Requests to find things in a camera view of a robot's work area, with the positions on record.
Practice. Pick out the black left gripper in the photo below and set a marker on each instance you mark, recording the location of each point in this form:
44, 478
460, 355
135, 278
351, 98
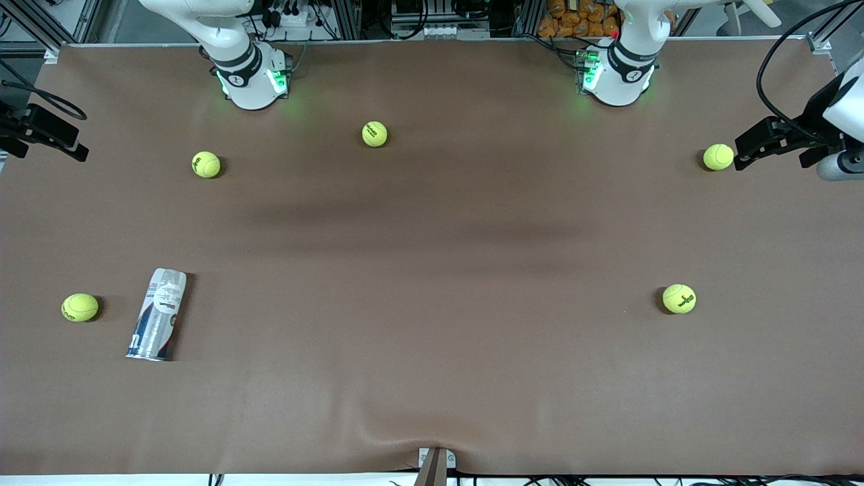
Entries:
812, 119

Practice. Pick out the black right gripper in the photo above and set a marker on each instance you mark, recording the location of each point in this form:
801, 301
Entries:
15, 127

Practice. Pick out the clear Wilson tennis ball can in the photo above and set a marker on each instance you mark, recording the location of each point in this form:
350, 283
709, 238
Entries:
158, 314

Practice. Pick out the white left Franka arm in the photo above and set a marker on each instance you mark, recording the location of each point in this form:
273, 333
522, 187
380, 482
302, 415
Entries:
617, 81

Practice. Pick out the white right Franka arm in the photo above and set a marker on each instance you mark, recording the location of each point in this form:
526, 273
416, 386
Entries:
250, 81

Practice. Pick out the yellow tennis ball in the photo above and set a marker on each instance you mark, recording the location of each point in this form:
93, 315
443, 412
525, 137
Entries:
79, 307
679, 298
206, 164
718, 156
374, 133

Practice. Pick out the orange snack pile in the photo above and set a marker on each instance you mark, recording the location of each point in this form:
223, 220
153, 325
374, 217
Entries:
580, 17

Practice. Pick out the white power strip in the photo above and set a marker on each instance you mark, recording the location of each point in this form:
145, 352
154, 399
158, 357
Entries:
290, 19

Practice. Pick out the brown table mat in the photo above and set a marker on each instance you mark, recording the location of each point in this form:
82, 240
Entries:
432, 351

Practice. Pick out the metal table corner bracket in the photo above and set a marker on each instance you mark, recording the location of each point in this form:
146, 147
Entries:
52, 54
820, 44

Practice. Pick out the aluminium frame strut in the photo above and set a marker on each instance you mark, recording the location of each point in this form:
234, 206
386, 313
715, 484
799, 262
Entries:
40, 30
833, 27

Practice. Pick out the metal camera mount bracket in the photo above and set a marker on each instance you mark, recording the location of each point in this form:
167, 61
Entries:
435, 466

